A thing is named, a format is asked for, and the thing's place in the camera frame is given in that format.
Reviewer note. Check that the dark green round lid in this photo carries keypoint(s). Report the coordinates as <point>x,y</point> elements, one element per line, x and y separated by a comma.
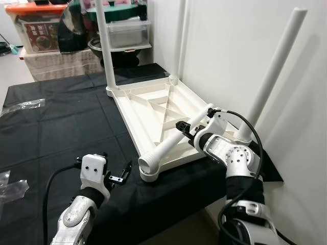
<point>122,13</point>

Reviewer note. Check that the teal head broom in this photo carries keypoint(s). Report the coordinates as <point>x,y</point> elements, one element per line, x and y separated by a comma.
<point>14,50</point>

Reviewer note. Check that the clear plastic storage box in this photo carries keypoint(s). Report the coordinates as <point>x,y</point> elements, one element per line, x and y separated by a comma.
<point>130,33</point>

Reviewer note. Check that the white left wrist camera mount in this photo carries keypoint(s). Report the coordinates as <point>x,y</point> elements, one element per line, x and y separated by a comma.
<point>94,166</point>

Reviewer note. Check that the black wok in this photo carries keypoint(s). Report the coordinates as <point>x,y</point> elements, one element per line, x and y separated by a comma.
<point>127,56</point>

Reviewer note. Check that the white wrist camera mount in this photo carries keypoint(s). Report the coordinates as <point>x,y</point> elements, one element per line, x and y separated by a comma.
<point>217,120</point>
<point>94,166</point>

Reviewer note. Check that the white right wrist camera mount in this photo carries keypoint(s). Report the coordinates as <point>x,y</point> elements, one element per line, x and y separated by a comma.
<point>217,120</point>

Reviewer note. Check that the black tablecloth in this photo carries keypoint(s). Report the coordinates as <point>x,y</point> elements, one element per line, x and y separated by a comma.
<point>51,132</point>

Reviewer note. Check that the white plastic children table top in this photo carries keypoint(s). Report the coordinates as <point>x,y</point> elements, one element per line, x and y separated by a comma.
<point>138,112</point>

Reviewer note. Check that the clear tape patch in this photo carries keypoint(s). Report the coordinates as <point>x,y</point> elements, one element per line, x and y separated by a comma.
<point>13,191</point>

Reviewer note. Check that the black plastic bag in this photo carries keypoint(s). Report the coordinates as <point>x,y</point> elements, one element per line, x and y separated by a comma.
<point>71,30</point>

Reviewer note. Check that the clear plastic bag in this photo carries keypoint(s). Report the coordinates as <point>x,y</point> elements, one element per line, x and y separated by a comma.
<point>23,104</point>

